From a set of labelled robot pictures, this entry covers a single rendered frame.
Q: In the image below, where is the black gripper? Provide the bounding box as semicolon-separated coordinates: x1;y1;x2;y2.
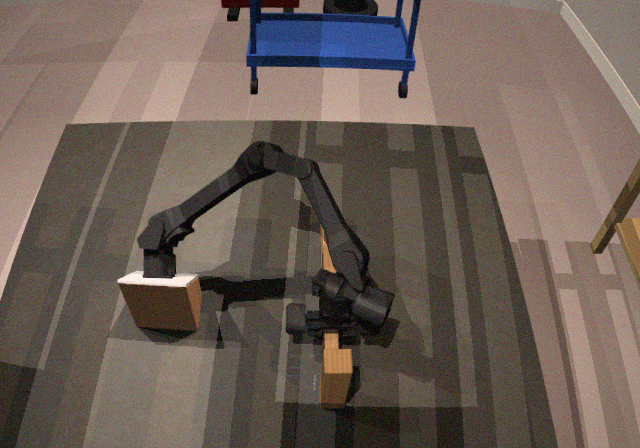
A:
286;303;380;341

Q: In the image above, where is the wooden side rail with steel hooks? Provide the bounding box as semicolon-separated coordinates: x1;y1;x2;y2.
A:
320;224;339;361

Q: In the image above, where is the wooden headboard post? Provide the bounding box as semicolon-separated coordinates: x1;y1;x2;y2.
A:
319;349;353;409

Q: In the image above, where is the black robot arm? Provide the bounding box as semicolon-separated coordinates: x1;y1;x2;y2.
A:
137;141;395;328

